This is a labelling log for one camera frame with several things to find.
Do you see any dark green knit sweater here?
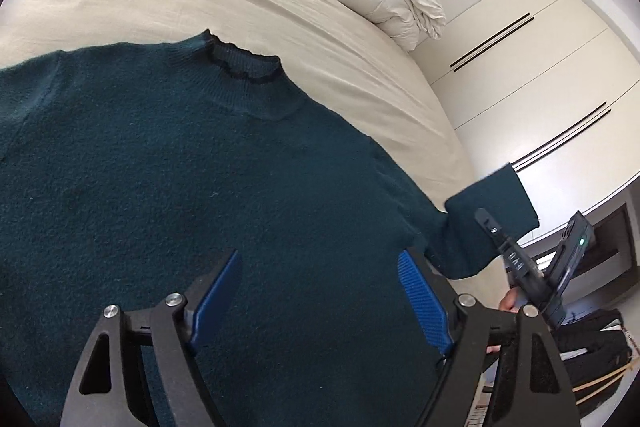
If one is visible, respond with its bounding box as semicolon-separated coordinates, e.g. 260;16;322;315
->
1;33;538;426

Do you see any person's right hand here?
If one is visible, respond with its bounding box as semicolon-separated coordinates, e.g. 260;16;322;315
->
498;287;520;313

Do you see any dark open shelf niche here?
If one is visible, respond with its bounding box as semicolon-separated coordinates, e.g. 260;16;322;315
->
563;196;639;317

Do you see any black bag on floor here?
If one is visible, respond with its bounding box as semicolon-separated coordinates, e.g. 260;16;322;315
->
552;309;637;417

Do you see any beige bed cover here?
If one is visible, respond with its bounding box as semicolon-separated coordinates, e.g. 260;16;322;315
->
1;0;475;205

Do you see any white wardrobe with black handles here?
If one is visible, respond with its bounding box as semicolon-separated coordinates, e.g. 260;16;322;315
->
413;0;639;243

